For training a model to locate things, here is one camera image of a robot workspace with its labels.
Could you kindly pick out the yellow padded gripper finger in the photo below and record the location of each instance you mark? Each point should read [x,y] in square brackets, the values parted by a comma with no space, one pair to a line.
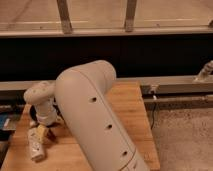
[41,132]

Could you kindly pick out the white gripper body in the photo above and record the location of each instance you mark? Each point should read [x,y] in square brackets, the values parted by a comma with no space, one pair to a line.
[46,114]

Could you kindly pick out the red pepper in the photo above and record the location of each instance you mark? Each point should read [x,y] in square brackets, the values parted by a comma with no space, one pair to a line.
[51,135]

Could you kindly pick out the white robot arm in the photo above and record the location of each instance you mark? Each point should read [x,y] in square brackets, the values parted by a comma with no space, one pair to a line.
[79,95]

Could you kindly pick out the dark round plate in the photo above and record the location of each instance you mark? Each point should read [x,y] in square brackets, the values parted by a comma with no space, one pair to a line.
[33,114]

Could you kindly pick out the metal window frame rail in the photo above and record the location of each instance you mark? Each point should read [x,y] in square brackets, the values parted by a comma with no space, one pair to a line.
[44,18]

